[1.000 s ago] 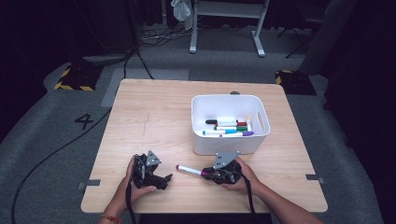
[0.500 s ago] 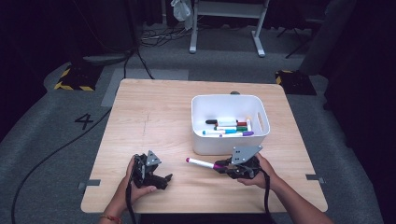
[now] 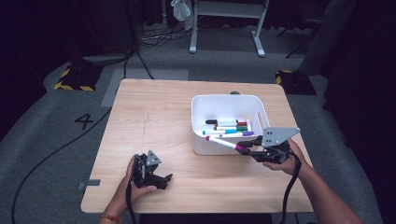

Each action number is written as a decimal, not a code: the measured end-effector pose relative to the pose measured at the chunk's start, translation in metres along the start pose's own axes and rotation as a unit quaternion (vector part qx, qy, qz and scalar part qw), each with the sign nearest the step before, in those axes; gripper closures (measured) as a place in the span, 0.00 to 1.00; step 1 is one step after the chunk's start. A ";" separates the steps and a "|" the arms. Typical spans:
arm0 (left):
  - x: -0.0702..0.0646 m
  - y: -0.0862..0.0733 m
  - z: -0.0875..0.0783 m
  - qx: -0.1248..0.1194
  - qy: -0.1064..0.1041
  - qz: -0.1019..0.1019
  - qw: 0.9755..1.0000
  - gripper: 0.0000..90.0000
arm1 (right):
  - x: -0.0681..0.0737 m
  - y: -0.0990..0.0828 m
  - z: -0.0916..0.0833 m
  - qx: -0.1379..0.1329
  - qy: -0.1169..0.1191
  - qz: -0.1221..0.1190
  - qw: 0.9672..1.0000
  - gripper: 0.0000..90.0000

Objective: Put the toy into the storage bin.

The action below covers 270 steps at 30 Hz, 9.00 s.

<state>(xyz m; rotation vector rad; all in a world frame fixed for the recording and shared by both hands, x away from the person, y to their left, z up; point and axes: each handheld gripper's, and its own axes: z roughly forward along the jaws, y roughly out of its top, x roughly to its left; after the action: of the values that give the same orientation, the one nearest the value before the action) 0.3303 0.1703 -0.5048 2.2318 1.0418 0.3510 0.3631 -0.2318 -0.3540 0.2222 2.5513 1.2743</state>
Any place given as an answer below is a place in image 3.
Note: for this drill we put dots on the white plastic bin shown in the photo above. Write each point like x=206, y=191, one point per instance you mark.
x=205, y=150

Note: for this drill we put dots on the purple marker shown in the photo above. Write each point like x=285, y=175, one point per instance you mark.
x=248, y=133

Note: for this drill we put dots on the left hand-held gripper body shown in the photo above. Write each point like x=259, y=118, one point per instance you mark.
x=144, y=172

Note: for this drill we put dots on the grey round stand base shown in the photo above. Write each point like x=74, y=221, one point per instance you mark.
x=106, y=58

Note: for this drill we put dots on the person's left hand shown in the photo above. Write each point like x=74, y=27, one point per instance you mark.
x=124, y=196

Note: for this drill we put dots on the light blue marker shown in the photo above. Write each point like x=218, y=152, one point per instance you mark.
x=230, y=131

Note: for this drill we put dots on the person's right hand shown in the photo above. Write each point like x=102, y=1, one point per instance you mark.
x=297, y=161

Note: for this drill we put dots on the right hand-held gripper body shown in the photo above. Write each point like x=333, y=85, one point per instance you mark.
x=274, y=154

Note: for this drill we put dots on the grey tape strip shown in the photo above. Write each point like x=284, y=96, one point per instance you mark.
x=91, y=183

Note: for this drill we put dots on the brown marker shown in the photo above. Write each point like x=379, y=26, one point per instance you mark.
x=242, y=123

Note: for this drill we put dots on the dark green marker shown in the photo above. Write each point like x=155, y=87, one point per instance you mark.
x=241, y=128

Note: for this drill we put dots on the black yellow striped stand base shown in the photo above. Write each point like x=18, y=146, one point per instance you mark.
x=77, y=79
x=295, y=82

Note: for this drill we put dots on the magenta marker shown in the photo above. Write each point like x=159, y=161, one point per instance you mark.
x=222, y=142

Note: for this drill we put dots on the white plastic bag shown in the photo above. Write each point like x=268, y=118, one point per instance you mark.
x=180, y=11

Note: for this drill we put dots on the grey curtain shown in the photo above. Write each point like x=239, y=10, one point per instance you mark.
x=327, y=37

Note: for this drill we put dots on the black marker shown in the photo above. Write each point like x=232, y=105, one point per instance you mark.
x=211, y=121

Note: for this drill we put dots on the white desk frame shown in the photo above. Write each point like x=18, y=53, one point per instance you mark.
x=230, y=9

